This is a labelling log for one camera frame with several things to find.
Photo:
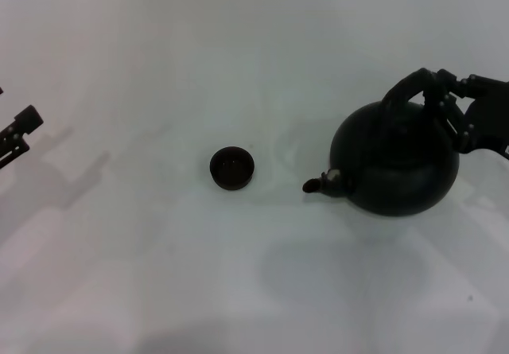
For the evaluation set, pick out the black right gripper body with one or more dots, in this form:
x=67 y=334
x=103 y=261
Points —
x=489 y=119

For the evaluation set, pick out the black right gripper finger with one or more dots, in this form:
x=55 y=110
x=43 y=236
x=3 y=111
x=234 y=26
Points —
x=453 y=119
x=473 y=81

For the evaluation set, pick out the black round teapot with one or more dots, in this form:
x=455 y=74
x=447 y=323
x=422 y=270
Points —
x=397 y=163

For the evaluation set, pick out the dark brown teacup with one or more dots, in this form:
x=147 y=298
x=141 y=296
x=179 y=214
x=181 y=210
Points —
x=231 y=169

